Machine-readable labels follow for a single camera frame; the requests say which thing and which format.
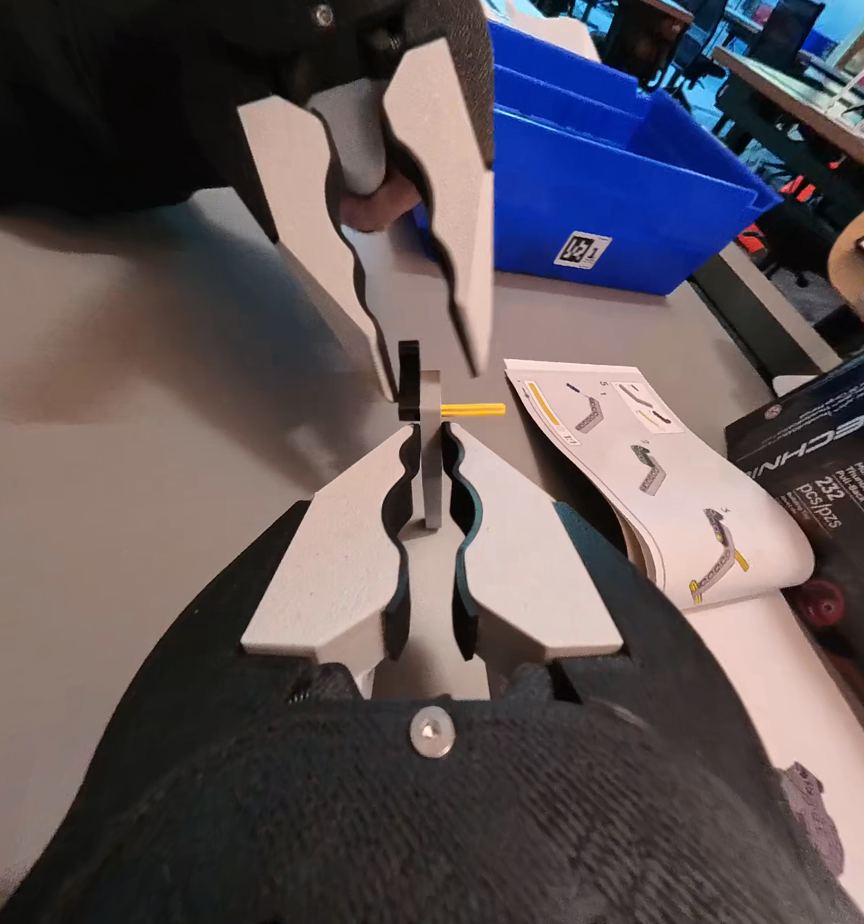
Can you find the grey bent toy beam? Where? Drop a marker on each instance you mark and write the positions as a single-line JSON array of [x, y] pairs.
[[430, 462]]

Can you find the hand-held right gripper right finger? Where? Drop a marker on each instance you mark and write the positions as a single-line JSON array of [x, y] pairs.
[[547, 585]]

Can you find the long wooden desk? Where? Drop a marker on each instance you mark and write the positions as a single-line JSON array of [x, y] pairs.
[[800, 108]]

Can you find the person's left hand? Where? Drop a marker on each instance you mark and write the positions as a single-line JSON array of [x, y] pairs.
[[377, 209]]

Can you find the white instruction booklet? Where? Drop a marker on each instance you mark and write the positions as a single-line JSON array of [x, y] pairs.
[[663, 476]]

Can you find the black toy connector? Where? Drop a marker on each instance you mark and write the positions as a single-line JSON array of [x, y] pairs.
[[408, 382]]

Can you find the wooden board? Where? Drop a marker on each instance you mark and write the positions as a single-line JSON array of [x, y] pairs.
[[847, 252]]

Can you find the grey desk with dark edge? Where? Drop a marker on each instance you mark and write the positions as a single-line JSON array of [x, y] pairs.
[[771, 310]]

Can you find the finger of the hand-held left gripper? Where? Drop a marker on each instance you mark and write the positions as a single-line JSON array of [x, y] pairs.
[[453, 180], [294, 188]]

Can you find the black toy set box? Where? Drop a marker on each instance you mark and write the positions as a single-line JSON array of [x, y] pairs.
[[836, 462]]

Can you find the person's left forearm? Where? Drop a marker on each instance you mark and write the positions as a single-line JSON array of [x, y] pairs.
[[78, 108]]

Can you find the blue plastic bin with label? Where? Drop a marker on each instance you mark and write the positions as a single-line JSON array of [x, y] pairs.
[[619, 209]]

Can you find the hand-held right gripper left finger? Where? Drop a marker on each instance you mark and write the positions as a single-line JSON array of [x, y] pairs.
[[316, 585]]

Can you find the black red office chair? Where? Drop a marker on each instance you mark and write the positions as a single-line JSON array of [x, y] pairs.
[[778, 216]]

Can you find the yellow toy axle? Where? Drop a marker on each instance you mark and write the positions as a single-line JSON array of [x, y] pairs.
[[475, 410]]

